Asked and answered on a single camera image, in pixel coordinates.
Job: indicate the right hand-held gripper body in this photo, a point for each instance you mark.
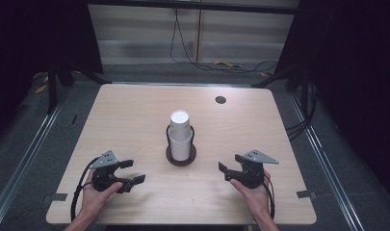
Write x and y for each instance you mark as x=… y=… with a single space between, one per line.
x=253 y=174

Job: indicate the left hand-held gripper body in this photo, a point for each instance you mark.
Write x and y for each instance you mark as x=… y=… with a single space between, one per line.
x=102 y=174

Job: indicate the stack of white paper cups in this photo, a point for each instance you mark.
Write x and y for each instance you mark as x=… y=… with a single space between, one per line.
x=179 y=144

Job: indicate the person's right hand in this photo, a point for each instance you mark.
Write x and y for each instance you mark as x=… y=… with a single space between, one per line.
x=258 y=200

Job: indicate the person's left hand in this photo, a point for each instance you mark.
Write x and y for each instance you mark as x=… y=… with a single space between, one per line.
x=93 y=200

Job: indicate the grey tape piece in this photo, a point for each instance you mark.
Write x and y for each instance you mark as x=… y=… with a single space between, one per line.
x=306 y=194
x=56 y=197

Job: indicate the round dark table grommet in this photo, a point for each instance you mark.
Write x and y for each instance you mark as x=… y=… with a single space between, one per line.
x=220 y=99

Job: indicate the yellow strip on floor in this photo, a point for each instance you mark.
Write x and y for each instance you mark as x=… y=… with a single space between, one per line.
x=265 y=74
x=228 y=64
x=41 y=87

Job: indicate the black metal stand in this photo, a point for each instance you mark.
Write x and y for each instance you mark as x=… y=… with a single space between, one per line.
x=52 y=93

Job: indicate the black curtain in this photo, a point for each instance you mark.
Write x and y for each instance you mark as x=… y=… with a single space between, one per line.
x=353 y=80
x=38 y=38

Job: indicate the metal floor rail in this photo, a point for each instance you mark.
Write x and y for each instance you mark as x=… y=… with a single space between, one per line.
x=327 y=160
x=25 y=154

